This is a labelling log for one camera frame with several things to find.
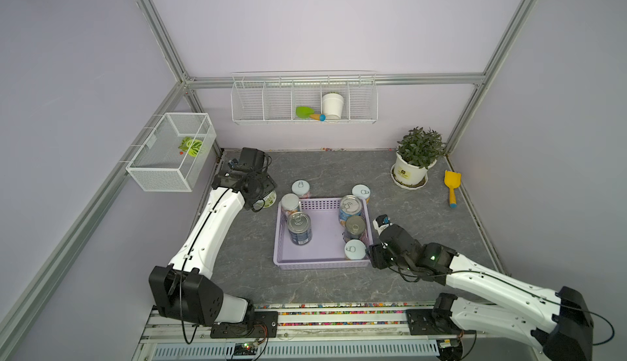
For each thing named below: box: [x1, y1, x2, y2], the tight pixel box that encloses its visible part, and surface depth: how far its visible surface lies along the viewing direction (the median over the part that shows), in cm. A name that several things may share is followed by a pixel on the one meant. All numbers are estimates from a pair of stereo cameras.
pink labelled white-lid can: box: [291, 179, 311, 196], surface depth 103 cm
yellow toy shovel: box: [444, 169, 462, 209], surface depth 110 cm
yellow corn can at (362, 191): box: [351, 183, 372, 204], surface depth 101 cm
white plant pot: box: [394, 151, 428, 186], surface depth 104 cm
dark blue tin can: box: [287, 211, 313, 246], surface depth 86 cm
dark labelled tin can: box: [345, 214, 367, 236], surface depth 86 cm
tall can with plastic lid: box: [280, 192, 300, 219], surface depth 89 cm
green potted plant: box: [395, 126, 446, 170], surface depth 98 cm
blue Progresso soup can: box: [338, 194, 363, 228], surface depth 91 cm
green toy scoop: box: [295, 106, 327, 122], surface depth 101 cm
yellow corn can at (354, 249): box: [343, 238, 367, 261], surface depth 84 cm
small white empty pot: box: [322, 93, 345, 121], surface depth 94 cm
